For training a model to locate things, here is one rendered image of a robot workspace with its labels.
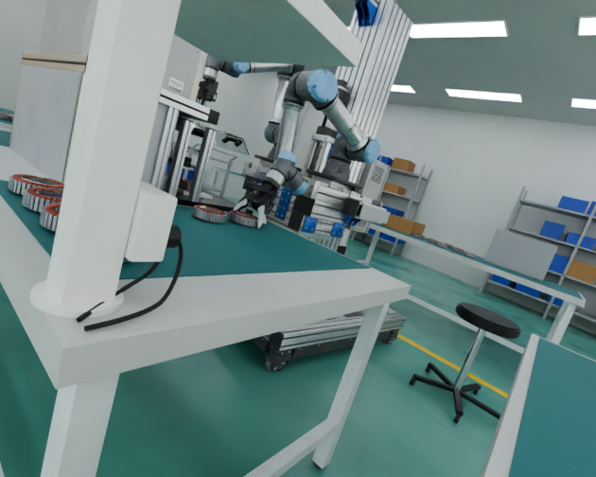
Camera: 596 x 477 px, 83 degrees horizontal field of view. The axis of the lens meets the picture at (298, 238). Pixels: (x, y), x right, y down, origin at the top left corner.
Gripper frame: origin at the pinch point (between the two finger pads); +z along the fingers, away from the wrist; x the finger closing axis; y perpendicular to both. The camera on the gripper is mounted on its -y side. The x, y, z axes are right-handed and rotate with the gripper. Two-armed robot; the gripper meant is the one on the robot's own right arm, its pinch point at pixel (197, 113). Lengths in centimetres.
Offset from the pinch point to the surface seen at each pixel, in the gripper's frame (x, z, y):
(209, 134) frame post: -70, 12, -25
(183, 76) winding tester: -59, -5, -35
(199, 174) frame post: -70, 28, -25
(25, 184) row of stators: -95, 37, -77
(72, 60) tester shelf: -67, 5, -69
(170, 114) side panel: -74, 11, -42
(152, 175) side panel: -73, 32, -43
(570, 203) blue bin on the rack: -80, -74, 599
